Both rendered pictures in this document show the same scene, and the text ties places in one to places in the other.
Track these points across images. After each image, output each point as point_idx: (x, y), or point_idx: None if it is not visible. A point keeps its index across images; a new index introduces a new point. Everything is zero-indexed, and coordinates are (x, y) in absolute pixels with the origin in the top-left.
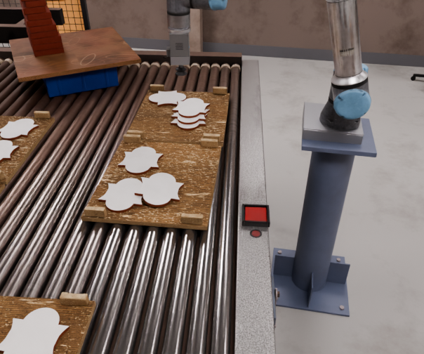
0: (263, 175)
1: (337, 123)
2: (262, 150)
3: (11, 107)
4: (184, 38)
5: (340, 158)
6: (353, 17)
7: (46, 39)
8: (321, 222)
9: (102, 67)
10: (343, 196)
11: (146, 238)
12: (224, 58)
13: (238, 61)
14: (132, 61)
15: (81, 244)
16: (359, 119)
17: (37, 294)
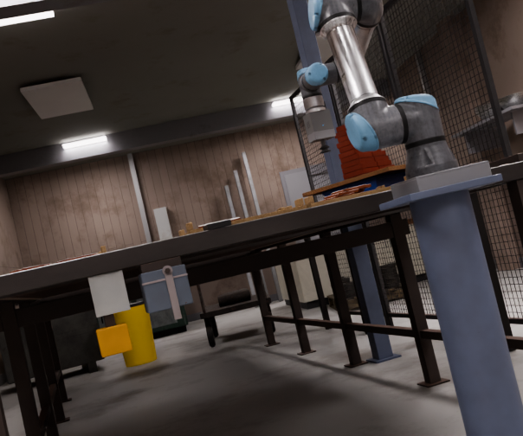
0: (280, 214)
1: (405, 170)
2: (324, 204)
3: None
4: (308, 117)
5: (418, 219)
6: (337, 45)
7: (351, 168)
8: (442, 333)
9: (358, 178)
10: (453, 287)
11: None
12: (504, 161)
13: (515, 161)
14: (380, 169)
15: None
16: (432, 163)
17: None
